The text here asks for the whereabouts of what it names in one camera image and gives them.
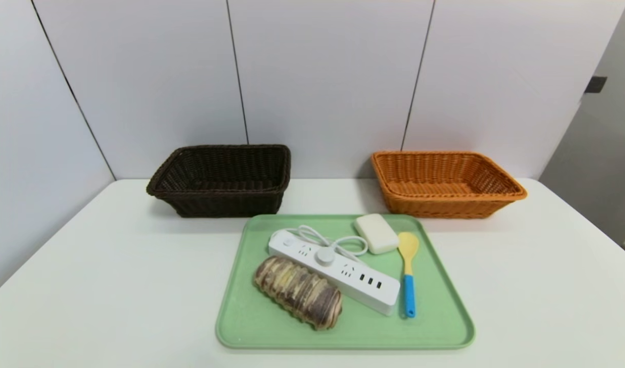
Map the white power strip with cord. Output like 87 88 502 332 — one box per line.
268 225 401 316

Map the light green plastic tray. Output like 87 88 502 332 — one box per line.
215 214 476 350

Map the wooden spoon with blue handle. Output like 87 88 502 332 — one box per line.
398 232 420 319

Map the orange wicker basket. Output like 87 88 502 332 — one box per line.
371 150 528 219

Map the brown striped bread loaf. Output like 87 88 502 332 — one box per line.
254 256 343 331

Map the dark brown wicker basket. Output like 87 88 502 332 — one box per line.
147 144 291 218

